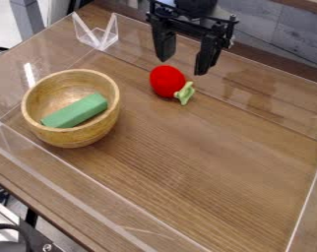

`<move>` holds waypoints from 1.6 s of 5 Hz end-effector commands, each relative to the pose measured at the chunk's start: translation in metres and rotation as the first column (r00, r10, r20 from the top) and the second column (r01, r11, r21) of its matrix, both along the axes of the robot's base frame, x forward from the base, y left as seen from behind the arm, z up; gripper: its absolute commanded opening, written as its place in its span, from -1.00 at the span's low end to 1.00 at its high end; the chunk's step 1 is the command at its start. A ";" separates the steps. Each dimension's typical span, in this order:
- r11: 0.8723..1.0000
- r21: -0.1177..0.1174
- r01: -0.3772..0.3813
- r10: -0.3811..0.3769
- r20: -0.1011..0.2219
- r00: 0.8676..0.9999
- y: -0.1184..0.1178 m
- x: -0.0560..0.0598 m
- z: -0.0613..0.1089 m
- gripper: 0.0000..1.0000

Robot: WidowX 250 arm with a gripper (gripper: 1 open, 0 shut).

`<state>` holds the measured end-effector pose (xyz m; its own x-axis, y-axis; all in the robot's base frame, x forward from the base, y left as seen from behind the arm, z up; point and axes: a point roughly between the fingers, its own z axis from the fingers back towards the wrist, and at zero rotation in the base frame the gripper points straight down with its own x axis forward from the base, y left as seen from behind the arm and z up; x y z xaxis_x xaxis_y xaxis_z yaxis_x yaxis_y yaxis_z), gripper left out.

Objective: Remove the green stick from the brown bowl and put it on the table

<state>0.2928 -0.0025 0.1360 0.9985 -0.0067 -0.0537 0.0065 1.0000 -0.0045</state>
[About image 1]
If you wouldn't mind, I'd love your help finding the red plush strawberry toy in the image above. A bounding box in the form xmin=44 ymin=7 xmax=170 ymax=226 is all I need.
xmin=150 ymin=65 xmax=197 ymax=105

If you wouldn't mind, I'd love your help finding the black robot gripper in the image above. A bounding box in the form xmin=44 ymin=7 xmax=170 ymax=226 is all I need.
xmin=147 ymin=0 xmax=239 ymax=76

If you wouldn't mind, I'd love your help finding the brown wooden bowl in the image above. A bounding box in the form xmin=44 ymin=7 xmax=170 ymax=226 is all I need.
xmin=21 ymin=69 xmax=120 ymax=149

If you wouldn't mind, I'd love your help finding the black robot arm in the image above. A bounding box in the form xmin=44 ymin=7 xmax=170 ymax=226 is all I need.
xmin=147 ymin=0 xmax=239 ymax=76

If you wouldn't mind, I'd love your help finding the clear acrylic tray enclosure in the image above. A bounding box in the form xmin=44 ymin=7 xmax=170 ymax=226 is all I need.
xmin=0 ymin=7 xmax=317 ymax=252

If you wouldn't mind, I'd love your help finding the black chair part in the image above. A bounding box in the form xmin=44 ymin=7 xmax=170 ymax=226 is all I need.
xmin=0 ymin=223 xmax=66 ymax=252

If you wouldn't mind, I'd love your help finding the black table leg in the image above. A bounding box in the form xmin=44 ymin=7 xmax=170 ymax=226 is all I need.
xmin=25 ymin=209 xmax=39 ymax=227

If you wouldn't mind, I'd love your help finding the green rectangular block stick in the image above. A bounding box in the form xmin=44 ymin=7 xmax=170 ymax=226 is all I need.
xmin=40 ymin=94 xmax=108 ymax=128

